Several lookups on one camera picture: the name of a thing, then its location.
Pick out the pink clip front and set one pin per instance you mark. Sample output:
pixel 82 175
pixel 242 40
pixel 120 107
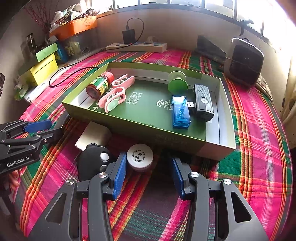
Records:
pixel 112 99

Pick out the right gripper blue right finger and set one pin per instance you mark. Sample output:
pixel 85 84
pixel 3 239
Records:
pixel 194 187

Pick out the green cardboard box tray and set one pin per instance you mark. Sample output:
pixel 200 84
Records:
pixel 146 112

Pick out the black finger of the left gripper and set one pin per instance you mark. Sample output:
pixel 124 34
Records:
pixel 46 137

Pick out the pink clip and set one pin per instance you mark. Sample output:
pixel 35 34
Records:
pixel 112 99
pixel 124 81

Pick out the black round key fob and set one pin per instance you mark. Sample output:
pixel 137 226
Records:
pixel 93 160

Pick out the black charger brick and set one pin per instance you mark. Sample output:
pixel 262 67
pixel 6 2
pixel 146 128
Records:
pixel 128 36

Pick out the small black grey heater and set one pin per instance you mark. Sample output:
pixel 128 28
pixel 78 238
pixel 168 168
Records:
pixel 243 62

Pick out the white power strip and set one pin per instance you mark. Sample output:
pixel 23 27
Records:
pixel 137 47

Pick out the blue usb tester dongle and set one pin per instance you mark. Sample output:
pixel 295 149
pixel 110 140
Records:
pixel 181 116

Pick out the orange storage tray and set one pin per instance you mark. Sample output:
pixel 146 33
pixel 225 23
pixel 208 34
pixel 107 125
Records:
pixel 74 27

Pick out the yellow green box stack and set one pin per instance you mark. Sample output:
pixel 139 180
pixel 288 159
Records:
pixel 40 66

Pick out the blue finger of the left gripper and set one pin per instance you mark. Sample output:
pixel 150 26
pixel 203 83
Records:
pixel 37 126

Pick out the plaid pink green tablecloth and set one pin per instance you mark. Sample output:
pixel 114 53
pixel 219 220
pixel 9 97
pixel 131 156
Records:
pixel 149 207

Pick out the green white spool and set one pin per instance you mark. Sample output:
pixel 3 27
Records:
pixel 177 84

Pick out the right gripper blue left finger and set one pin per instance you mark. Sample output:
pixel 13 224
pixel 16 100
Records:
pixel 104 186

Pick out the cream patterned curtain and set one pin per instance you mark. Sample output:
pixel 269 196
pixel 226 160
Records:
pixel 287 116

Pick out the black rectangular remote device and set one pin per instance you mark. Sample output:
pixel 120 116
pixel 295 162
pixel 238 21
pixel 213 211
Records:
pixel 203 104

